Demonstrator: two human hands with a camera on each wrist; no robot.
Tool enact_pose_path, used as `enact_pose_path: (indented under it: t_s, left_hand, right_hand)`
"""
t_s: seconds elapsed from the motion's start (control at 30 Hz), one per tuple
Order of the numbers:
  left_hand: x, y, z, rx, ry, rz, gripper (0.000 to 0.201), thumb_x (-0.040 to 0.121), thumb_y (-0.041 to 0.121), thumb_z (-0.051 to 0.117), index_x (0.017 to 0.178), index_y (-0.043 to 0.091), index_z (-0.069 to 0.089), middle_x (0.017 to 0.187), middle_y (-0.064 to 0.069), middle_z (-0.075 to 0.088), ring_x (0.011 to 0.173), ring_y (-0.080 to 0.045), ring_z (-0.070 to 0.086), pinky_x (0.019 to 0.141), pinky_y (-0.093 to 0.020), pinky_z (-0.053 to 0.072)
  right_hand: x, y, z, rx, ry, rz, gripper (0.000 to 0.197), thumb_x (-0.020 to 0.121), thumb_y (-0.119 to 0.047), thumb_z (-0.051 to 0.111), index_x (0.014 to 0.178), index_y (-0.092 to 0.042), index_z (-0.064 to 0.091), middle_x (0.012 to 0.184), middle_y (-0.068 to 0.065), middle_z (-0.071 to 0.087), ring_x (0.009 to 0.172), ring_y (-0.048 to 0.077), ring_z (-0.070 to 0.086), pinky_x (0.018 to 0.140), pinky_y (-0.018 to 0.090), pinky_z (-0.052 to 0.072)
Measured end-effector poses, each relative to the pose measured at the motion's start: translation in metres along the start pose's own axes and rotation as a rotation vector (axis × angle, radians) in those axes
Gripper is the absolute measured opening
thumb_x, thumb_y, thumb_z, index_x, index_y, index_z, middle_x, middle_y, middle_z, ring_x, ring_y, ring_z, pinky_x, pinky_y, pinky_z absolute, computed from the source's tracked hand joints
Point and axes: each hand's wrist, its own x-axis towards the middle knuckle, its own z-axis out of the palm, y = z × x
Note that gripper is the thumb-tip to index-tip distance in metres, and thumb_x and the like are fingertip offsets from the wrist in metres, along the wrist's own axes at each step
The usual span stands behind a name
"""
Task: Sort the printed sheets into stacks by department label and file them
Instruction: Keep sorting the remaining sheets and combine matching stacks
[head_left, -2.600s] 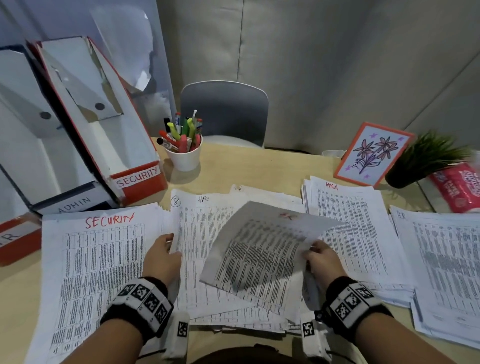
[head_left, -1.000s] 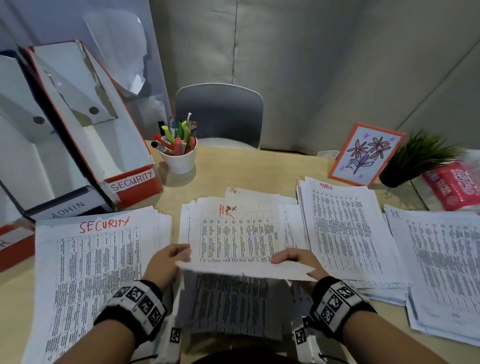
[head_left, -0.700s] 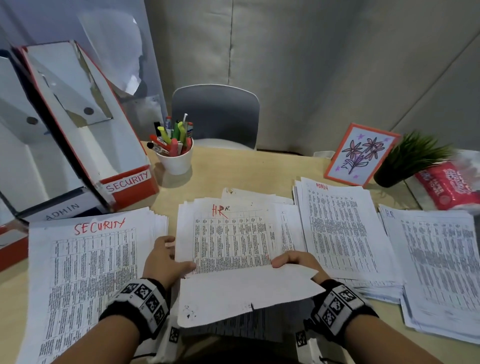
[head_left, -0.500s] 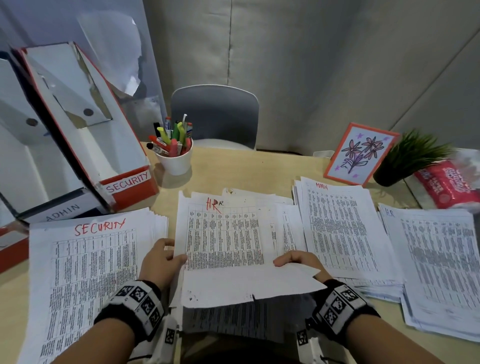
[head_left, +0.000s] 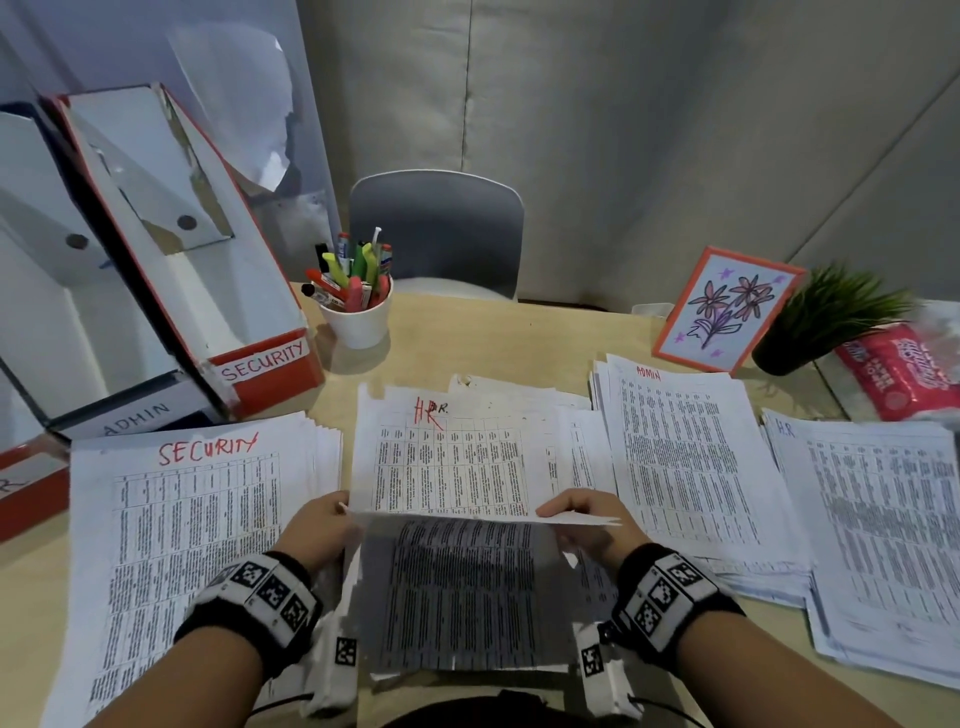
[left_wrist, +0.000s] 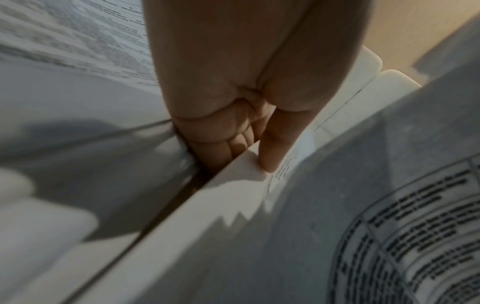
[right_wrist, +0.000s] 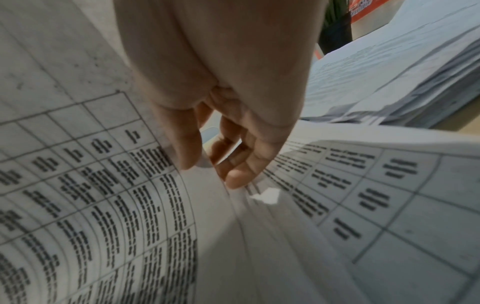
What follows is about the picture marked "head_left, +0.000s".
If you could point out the clear plastic bag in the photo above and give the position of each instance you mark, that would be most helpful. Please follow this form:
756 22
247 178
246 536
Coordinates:
941 315

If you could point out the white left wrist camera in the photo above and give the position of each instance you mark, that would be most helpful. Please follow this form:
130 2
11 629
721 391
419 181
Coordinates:
337 664

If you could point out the green plant in black pot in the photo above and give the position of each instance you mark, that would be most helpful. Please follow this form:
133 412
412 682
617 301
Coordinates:
780 356

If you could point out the security paper pile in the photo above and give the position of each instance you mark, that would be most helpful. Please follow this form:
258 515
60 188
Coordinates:
180 540

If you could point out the red white paper towel pack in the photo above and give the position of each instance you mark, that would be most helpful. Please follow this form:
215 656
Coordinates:
896 371

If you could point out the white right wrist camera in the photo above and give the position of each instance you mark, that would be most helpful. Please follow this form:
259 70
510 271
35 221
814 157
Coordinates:
600 671

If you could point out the black admin file box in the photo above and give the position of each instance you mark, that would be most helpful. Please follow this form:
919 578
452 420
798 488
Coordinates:
67 345

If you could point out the unsorted paper pile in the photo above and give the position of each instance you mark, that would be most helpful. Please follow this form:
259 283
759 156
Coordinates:
450 465

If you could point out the grey chair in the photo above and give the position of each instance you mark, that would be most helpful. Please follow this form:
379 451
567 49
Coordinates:
439 232

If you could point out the person's dark shirt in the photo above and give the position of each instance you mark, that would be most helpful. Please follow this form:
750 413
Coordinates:
480 712

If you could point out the person's right forearm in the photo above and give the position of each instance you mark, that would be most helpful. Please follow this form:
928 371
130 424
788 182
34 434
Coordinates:
780 682

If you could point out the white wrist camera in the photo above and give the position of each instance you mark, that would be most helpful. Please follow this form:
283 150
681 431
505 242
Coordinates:
337 664
600 671

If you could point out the person's right hand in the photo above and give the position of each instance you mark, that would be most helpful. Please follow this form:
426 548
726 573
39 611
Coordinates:
611 536

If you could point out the white pen cup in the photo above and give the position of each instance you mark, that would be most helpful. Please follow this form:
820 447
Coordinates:
360 326

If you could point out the person's left forearm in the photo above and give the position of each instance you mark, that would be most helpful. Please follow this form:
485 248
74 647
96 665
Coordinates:
180 690

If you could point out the black left wristband with markers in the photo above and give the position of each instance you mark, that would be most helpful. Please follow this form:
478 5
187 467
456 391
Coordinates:
255 607

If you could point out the person's left hand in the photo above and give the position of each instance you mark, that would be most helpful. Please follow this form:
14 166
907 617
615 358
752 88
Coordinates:
315 532

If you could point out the bunch of coloured markers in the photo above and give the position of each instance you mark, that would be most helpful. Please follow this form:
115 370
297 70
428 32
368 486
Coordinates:
349 274

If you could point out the small white container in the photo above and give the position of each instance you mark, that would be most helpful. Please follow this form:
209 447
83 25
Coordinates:
651 309

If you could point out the orange framed flower drawing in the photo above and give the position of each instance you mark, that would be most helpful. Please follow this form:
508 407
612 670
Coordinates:
727 311

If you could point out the admin paper pile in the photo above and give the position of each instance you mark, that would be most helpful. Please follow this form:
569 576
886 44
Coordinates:
690 465

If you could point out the HR paper pile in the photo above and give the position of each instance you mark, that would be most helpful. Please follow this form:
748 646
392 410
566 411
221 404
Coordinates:
877 540

